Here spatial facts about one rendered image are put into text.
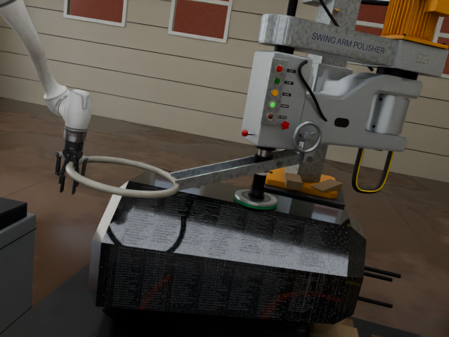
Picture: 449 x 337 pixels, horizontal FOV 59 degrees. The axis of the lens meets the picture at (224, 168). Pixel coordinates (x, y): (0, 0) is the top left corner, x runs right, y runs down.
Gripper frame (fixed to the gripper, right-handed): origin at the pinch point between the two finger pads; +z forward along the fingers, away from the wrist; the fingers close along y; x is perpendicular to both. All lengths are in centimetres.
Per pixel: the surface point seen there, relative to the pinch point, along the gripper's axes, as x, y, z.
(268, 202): 9, 91, -6
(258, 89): 12, 74, -57
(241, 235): -2, 80, 8
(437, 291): 96, 268, 68
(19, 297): -32.0, -4.5, 35.6
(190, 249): -5, 58, 18
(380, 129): 24, 142, -51
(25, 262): -29.1, -4.5, 22.5
